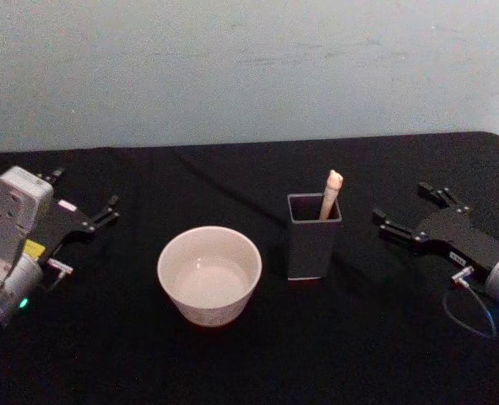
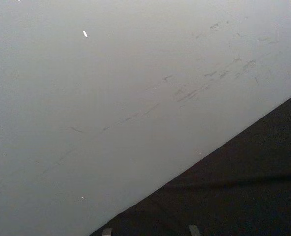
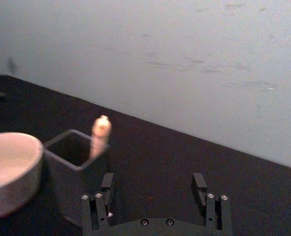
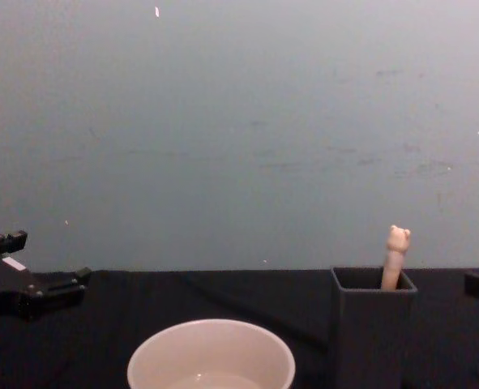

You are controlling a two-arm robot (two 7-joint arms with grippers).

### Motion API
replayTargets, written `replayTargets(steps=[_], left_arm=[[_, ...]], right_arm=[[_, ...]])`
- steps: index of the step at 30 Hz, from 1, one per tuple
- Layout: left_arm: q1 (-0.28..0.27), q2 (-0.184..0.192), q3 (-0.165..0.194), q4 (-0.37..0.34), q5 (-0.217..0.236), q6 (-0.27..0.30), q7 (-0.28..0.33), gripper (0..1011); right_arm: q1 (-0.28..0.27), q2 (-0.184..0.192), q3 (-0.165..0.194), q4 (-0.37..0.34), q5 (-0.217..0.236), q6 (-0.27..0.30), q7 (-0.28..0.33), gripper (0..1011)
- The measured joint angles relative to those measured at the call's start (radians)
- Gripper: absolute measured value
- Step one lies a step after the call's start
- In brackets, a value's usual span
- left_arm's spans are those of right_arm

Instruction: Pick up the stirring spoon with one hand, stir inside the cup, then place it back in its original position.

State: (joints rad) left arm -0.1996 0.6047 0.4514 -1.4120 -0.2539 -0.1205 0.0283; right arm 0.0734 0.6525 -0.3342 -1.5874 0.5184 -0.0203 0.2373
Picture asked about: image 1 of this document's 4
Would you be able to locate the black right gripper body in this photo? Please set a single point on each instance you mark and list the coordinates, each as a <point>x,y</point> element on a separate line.
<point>460,236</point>

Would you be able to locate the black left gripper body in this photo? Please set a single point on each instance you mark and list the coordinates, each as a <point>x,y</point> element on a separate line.
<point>65,221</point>

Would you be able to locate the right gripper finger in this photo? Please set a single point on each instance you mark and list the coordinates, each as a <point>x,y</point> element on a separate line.
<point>443,196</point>
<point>397,230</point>

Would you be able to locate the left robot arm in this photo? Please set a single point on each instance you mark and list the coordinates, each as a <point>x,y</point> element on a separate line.
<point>14,219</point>

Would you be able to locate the pale wooden stick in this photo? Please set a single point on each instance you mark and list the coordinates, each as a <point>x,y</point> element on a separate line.
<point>331,194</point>

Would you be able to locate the dark square pen holder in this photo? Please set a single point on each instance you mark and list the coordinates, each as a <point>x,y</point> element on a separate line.
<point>310,249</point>

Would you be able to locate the white ceramic bowl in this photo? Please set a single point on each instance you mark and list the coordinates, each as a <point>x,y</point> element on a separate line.
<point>209,278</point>

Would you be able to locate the black table cloth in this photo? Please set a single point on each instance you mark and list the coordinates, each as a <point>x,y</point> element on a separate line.
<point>249,363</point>

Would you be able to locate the pale wall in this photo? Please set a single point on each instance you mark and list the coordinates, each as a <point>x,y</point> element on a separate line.
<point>232,63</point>

